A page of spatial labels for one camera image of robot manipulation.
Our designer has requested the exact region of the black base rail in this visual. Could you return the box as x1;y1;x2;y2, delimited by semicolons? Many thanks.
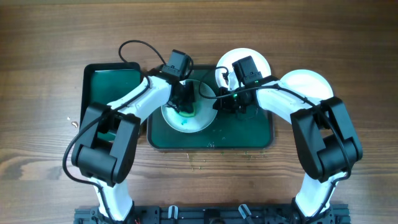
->
73;204;351;224

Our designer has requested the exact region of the large dark green tray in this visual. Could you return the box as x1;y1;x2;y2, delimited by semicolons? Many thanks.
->
147;65;274;151

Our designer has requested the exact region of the white plate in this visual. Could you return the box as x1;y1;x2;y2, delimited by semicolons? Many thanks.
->
215;48;271;91
160;80;217;133

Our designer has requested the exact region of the pale blue plate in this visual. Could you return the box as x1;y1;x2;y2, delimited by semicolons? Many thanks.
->
280;69;334;100

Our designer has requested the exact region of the left black cable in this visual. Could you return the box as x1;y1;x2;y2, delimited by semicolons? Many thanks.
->
62;39;167;223

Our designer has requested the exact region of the green yellow sponge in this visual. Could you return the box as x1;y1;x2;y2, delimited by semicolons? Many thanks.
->
178;104;196;118

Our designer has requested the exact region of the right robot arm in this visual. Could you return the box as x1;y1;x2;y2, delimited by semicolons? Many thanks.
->
220;56;363;223

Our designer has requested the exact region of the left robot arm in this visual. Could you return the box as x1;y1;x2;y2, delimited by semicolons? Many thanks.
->
64;50;193;223

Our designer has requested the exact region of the small black green tray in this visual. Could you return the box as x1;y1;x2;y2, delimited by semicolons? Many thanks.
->
79;62;147;142

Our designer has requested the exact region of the black cable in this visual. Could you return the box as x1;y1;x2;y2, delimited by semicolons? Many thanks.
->
198;66;353;218
62;39;167;223

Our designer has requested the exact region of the right black cable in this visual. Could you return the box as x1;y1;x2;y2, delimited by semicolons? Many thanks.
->
198;66;353;218

